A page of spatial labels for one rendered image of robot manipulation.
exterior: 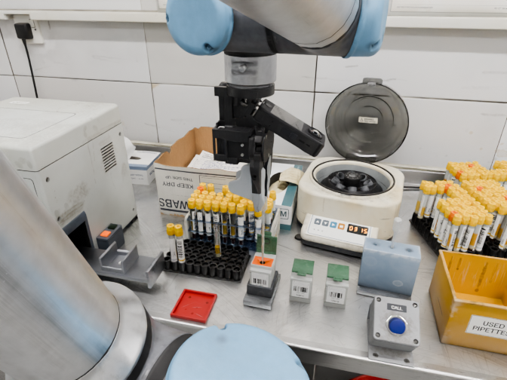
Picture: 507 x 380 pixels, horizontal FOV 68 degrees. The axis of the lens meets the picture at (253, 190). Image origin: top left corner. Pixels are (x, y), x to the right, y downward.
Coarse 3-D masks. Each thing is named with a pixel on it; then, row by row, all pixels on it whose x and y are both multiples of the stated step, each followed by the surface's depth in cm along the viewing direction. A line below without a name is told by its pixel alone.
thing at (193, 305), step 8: (184, 296) 73; (192, 296) 73; (200, 296) 73; (208, 296) 73; (216, 296) 72; (176, 304) 70; (184, 304) 71; (192, 304) 71; (200, 304) 71; (208, 304) 71; (176, 312) 69; (184, 312) 69; (192, 312) 69; (200, 312) 69; (208, 312) 68; (192, 320) 68; (200, 320) 67
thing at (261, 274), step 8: (256, 256) 72; (264, 256) 72; (272, 256) 72; (256, 264) 70; (264, 264) 70; (272, 264) 70; (256, 272) 69; (264, 272) 69; (272, 272) 71; (256, 280) 70; (264, 280) 70; (272, 280) 72
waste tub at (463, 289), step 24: (456, 264) 70; (480, 264) 69; (504, 264) 68; (432, 288) 72; (456, 288) 72; (480, 288) 71; (504, 288) 70; (456, 312) 60; (480, 312) 59; (504, 312) 58; (456, 336) 62; (480, 336) 61; (504, 336) 60
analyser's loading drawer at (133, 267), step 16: (96, 256) 78; (112, 256) 76; (128, 256) 74; (144, 256) 78; (160, 256) 75; (96, 272) 74; (112, 272) 73; (128, 272) 73; (144, 272) 73; (160, 272) 76
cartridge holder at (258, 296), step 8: (248, 280) 72; (248, 288) 71; (256, 288) 71; (264, 288) 70; (272, 288) 70; (248, 296) 71; (256, 296) 71; (264, 296) 71; (272, 296) 71; (248, 304) 71; (256, 304) 70; (264, 304) 69
